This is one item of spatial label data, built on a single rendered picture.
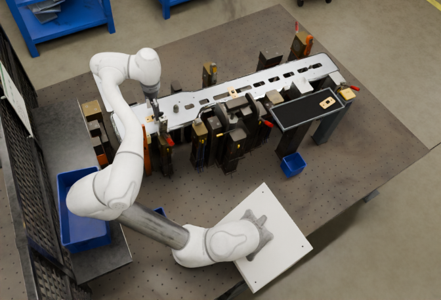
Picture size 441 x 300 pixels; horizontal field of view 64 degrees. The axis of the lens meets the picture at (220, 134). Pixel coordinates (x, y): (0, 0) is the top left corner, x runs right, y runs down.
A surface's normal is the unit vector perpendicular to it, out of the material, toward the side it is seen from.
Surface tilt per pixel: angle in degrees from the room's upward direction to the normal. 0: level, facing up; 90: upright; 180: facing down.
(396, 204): 0
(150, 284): 0
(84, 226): 0
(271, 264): 45
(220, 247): 39
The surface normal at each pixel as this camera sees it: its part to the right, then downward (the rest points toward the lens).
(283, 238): -0.52, -0.08
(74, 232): 0.10, -0.53
